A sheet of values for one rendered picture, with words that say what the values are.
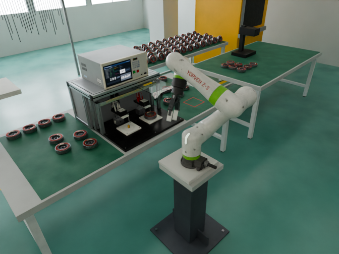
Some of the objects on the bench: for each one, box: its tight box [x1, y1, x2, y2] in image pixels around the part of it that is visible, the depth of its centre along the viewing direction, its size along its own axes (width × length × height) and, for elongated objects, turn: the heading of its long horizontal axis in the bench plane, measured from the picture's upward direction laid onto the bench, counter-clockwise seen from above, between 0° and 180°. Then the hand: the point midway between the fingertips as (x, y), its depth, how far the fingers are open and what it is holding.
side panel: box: [67, 86, 93, 130], centre depth 220 cm, size 28×3×32 cm, turn 46°
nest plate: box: [117, 121, 141, 136], centre depth 214 cm, size 15×15×1 cm
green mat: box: [0, 112, 125, 200], centre depth 200 cm, size 94×61×1 cm, turn 46°
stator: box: [83, 138, 98, 149], centre depth 198 cm, size 11×11×4 cm
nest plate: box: [139, 114, 162, 124], centre depth 228 cm, size 15×15×1 cm
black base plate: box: [93, 104, 184, 152], centre depth 223 cm, size 47×64×2 cm
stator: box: [144, 111, 157, 120], centre depth 227 cm, size 11×11×4 cm
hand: (171, 119), depth 165 cm, fingers open, 13 cm apart
